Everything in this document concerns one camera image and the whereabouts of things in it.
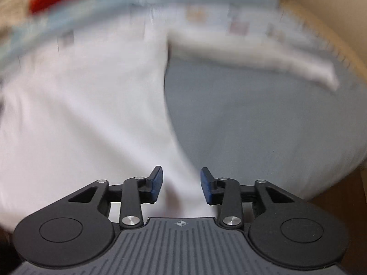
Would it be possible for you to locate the white long-sleeve shirt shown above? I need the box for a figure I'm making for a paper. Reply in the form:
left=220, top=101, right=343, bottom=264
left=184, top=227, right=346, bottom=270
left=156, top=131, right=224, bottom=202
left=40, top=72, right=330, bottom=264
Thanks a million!
left=1, top=19, right=339, bottom=231

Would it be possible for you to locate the grey patterned bed sheet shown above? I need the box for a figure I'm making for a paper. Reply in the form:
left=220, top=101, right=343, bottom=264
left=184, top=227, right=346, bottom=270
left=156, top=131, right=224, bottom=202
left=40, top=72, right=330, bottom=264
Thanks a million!
left=0, top=3, right=367, bottom=204

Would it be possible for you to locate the light blue patterned quilt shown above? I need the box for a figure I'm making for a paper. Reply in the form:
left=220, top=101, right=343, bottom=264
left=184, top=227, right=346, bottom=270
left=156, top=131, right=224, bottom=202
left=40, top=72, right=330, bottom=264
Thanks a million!
left=1, top=0, right=280, bottom=68

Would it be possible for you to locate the cream folded blanket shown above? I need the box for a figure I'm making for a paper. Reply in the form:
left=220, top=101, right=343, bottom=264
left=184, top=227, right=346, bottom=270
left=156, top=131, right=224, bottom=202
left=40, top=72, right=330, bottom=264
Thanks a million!
left=1, top=0, right=31, bottom=38

